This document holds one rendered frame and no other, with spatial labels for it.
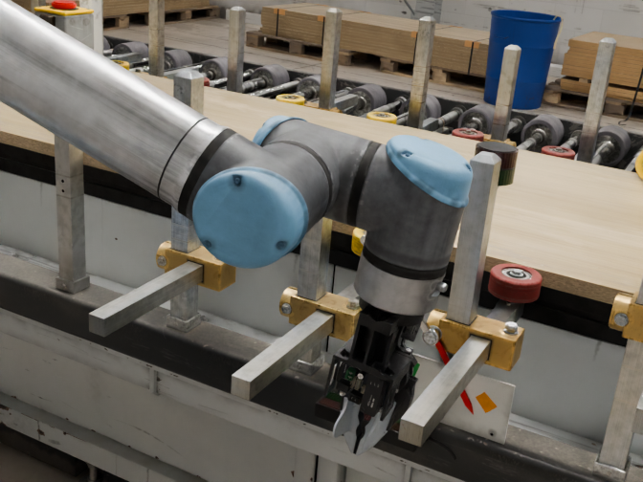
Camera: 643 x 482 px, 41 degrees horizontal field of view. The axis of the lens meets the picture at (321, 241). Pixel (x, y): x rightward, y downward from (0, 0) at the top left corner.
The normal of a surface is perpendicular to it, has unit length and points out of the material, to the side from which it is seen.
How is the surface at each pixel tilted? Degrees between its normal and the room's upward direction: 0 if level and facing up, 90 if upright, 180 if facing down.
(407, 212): 89
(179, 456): 90
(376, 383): 88
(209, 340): 0
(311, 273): 90
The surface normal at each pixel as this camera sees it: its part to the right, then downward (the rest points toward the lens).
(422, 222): -0.02, 0.39
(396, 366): 0.20, -0.90
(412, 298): 0.22, 0.43
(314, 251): -0.47, 0.29
